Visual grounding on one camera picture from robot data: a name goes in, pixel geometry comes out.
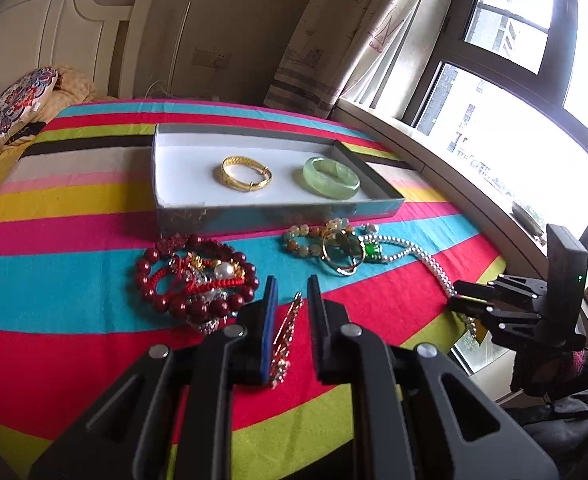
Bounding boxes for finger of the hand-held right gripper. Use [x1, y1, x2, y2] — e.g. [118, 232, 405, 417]
[446, 296, 541, 347]
[454, 275, 548, 312]

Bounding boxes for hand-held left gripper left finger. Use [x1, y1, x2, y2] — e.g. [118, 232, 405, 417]
[28, 275, 279, 480]

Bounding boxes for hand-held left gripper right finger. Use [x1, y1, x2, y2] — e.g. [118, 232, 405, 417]
[306, 275, 560, 480]

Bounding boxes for gold red chain bracelet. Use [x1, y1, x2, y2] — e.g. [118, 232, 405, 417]
[269, 292, 305, 388]

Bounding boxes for gold interlocked rings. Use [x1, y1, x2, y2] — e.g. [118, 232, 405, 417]
[320, 230, 367, 277]

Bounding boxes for silver brooch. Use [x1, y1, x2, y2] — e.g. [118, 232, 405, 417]
[189, 310, 229, 336]

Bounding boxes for multicoloured stone bead bracelet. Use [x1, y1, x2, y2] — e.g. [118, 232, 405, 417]
[281, 217, 375, 261]

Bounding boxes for white pearl necklace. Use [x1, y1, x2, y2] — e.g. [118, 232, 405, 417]
[361, 225, 477, 336]

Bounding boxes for green gem pendant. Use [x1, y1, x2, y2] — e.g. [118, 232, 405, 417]
[361, 240, 387, 264]

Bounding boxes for red string bracelet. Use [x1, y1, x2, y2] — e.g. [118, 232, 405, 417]
[154, 252, 247, 302]

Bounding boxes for dark red bead bracelet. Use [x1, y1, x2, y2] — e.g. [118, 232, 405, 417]
[134, 234, 261, 333]

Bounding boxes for grey cardboard jewelry tray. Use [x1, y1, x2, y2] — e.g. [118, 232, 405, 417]
[151, 122, 405, 237]

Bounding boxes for small dark dish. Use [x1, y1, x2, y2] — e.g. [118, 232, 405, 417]
[509, 201, 547, 246]

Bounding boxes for green jade bangle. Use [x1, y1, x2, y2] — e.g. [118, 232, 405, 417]
[302, 156, 361, 199]

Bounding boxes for person's dark clothing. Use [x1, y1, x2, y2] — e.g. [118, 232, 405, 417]
[499, 390, 588, 480]

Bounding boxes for gold bangle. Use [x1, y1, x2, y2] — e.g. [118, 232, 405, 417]
[218, 156, 273, 194]

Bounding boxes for white windowsill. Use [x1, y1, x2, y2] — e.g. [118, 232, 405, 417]
[331, 97, 555, 281]

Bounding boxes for striped colourful blanket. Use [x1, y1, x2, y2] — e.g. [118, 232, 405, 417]
[0, 99, 507, 480]

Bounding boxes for dark framed window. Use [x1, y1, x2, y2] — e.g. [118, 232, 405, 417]
[404, 0, 588, 261]

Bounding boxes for printed curtain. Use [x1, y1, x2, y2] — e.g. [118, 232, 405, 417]
[264, 0, 445, 121]

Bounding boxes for beige blanket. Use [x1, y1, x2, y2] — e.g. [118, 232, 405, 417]
[48, 64, 98, 111]

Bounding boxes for round patterned cushion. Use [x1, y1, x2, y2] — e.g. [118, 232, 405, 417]
[0, 66, 59, 153]

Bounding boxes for white wooden headboard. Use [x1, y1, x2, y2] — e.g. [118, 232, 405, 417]
[0, 0, 157, 111]

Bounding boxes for white cable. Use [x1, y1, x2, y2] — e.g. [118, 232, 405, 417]
[144, 80, 219, 102]

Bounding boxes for wall socket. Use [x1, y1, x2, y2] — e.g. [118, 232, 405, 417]
[194, 46, 232, 68]

